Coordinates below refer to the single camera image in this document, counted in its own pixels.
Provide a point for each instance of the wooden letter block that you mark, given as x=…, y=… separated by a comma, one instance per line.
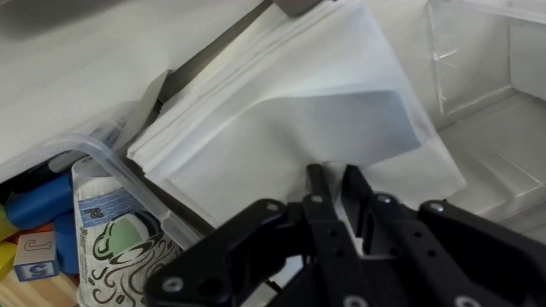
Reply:
x=36, y=257

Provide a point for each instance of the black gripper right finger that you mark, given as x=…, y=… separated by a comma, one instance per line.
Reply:
x=446, y=255

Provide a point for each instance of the yellow toy block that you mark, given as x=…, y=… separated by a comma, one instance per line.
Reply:
x=7, y=250

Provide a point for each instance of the white tissue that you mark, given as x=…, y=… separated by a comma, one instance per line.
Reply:
x=263, y=153

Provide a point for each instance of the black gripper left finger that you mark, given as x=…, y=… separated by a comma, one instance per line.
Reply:
x=227, y=267

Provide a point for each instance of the white take-away food container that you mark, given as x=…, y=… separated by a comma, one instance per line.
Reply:
x=490, y=81

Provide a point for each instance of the stack of white napkins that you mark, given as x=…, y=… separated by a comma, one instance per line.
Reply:
x=335, y=47

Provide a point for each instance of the blue toy block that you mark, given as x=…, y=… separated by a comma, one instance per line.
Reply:
x=41, y=204

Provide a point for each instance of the clear plastic storage bin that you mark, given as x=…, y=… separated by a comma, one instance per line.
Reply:
x=99, y=161

